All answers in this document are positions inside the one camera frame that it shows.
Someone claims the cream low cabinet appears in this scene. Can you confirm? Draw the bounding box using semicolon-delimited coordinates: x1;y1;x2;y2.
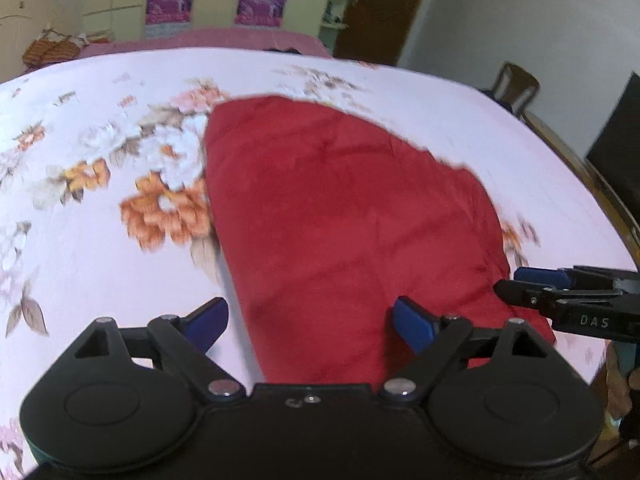
0;0;83;83

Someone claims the orange woven basket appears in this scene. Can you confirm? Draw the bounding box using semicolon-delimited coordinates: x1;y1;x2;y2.
22;29;103;67

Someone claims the red padded jacket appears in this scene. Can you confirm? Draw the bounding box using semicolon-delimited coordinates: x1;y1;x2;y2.
202;94;557;385

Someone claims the pale green wall shelf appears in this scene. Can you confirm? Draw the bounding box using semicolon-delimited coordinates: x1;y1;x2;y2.
317;0;361;53

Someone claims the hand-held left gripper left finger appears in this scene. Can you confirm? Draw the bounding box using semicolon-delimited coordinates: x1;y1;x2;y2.
75;297;247;404

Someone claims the plain pink bedspread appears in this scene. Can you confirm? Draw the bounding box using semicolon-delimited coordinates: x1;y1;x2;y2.
75;27;333;60

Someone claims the floral pink bed sheet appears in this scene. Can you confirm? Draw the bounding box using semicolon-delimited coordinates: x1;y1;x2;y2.
0;46;640;480

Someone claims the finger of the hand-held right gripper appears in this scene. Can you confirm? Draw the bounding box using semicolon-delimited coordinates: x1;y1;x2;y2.
493;280;619;317
514;265;640;292

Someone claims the wooden chair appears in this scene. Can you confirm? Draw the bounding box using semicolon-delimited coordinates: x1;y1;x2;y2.
480;61;542;118

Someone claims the black screen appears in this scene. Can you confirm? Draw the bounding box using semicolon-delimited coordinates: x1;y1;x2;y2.
584;72;640;213

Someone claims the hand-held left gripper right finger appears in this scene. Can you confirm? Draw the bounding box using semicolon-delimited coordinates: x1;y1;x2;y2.
382;296;557;404

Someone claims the wooden bed frame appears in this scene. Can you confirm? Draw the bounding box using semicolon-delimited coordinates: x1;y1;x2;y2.
520;110;640;266

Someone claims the brown wooden door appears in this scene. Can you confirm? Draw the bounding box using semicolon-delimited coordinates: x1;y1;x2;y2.
332;0;448;67

